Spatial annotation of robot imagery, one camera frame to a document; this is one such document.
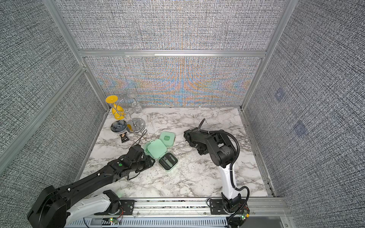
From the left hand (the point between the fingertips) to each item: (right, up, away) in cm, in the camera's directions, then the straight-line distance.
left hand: (156, 161), depth 83 cm
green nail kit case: (+5, +12, +15) cm, 20 cm away
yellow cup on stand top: (-30, +38, +7) cm, 49 cm away
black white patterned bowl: (-32, +20, +23) cm, 44 cm away
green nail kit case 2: (0, +4, +10) cm, 11 cm away
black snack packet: (-26, +12, +17) cm, 33 cm away
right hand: (+35, +7, +12) cm, 37 cm away
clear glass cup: (-16, +33, +15) cm, 39 cm away
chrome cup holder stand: (-26, +32, +17) cm, 45 cm away
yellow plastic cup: (-26, +30, +9) cm, 41 cm away
